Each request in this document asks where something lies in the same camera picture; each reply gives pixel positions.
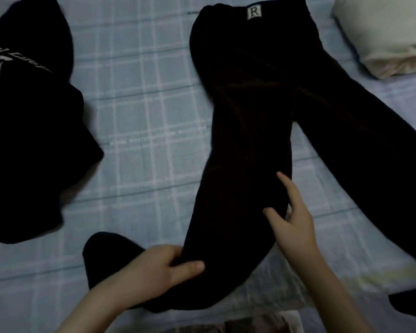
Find person's right hand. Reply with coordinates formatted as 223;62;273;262
263;171;317;265

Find person's left hand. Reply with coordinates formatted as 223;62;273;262
117;244;206;308

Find dark brown trousers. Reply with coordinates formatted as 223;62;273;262
82;0;416;320

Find bed with blue plaid sheet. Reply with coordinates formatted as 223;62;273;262
0;0;416;333

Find black hoodie with white lettering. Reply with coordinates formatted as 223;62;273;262
0;0;104;245

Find cream printed hoodie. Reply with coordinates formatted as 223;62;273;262
331;0;416;80

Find person's right forearm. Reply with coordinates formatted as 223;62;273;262
288;253;372;333

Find person's grey trousers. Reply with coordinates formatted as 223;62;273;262
180;310;304;333

